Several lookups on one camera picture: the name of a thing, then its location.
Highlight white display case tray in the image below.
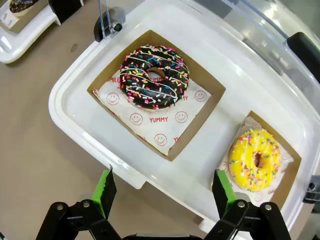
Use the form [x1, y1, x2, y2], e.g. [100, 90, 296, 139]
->
[48, 0, 320, 233]
[0, 0, 62, 65]

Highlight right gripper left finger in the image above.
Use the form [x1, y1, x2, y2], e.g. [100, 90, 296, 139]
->
[36, 164, 122, 240]

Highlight chocolate donut rainbow sprinkles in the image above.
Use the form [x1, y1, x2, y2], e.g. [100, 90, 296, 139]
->
[119, 44, 190, 111]

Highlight clear dome lid black handle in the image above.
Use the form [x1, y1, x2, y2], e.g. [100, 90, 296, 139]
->
[98, 0, 320, 201]

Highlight yellow glazed sprinkle donut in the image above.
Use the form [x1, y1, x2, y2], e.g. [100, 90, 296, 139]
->
[228, 128, 282, 193]

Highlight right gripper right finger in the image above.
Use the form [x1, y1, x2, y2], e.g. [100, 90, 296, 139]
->
[203, 169, 292, 240]

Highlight brown cardboard donut box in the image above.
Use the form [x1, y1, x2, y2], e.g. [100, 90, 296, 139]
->
[86, 29, 227, 162]
[0, 0, 50, 35]
[208, 110, 303, 211]

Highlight white smiley print paper liner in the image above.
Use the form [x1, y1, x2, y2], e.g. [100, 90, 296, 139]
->
[92, 67, 213, 157]
[0, 4, 16, 28]
[217, 116, 293, 203]

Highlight black lid hinge bracket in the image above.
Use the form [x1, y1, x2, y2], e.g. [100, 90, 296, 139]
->
[93, 11, 123, 42]
[48, 0, 85, 26]
[303, 174, 320, 203]

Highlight chocolate donut with nut crumbs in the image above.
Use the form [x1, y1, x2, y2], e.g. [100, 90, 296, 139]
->
[9, 0, 41, 15]

